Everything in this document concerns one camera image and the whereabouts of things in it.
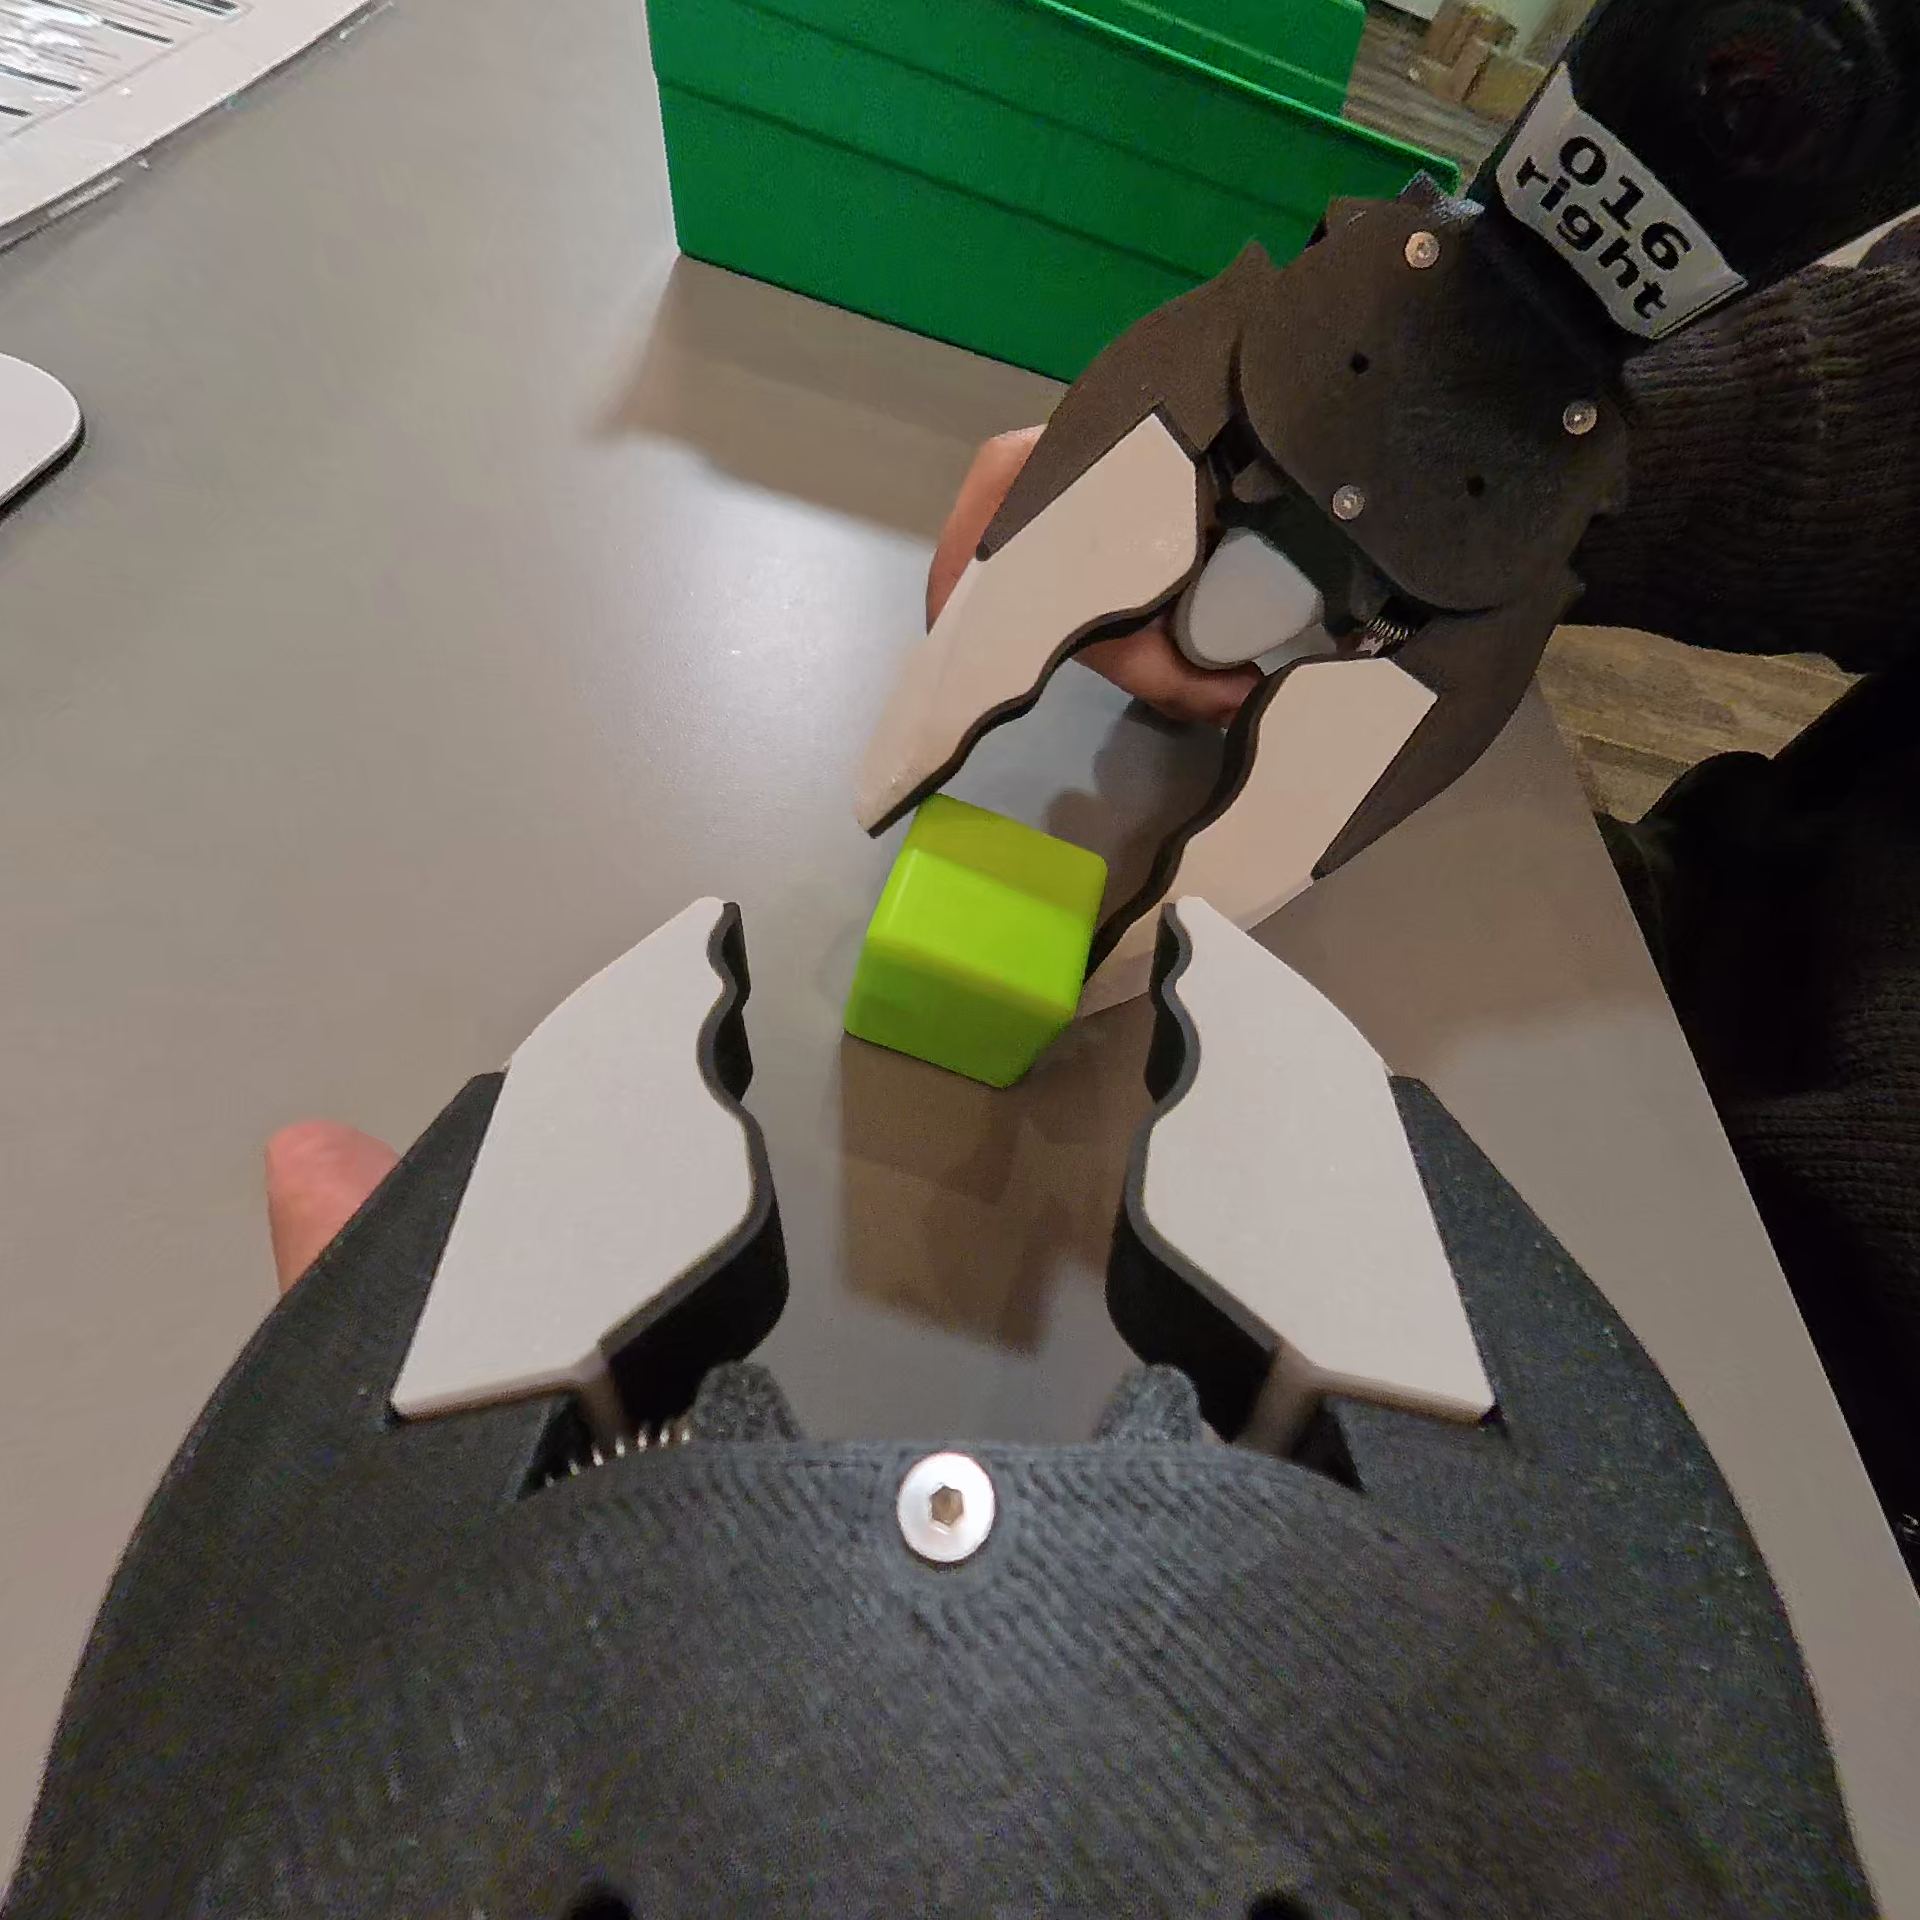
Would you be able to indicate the person's black sweater torso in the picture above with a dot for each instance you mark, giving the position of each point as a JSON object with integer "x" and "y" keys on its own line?
{"x": 1801, "y": 1047}

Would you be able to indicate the lime green magnetic cube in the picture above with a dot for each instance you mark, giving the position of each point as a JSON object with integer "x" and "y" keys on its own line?
{"x": 972, "y": 961}

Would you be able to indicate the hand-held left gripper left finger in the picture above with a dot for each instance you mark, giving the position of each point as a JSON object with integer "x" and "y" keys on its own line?
{"x": 599, "y": 1185}

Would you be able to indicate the person's right forearm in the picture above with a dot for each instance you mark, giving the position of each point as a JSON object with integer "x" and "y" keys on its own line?
{"x": 1772, "y": 451}

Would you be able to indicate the green plastic bin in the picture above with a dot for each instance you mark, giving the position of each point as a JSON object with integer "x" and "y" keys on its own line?
{"x": 930, "y": 169}

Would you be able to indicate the laminated instruction sheet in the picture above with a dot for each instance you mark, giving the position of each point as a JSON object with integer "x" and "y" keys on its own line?
{"x": 118, "y": 90}

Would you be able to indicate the brown cardboard boxes stack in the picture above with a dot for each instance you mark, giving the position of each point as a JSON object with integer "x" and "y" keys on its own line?
{"x": 1476, "y": 58}

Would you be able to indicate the person's left hand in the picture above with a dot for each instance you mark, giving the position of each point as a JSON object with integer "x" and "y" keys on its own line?
{"x": 321, "y": 1185}

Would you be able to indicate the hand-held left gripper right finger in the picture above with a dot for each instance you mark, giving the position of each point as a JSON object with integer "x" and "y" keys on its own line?
{"x": 1304, "y": 1198}

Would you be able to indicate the white monitor stand base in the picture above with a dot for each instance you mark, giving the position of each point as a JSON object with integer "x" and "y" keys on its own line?
{"x": 28, "y": 436}

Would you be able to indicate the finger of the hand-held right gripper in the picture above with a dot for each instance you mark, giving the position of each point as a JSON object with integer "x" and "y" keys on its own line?
{"x": 1304, "y": 782}
{"x": 1051, "y": 587}

